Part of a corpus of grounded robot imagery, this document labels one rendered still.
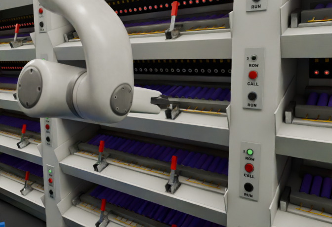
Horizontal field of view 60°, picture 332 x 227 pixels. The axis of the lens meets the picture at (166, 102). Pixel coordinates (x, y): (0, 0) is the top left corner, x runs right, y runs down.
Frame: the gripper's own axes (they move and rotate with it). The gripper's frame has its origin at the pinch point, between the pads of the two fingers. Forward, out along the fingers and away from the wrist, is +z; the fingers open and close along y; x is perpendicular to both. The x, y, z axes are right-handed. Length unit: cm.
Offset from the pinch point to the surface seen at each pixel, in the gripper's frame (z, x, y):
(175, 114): 6.6, -2.8, 1.0
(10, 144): 9, -23, -79
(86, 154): 12.7, -19.9, -36.4
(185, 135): 6.6, -7.5, 4.2
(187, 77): 19.5, 8.2, -3.9
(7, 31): 16, 27, -103
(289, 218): 11.3, -21.8, 28.4
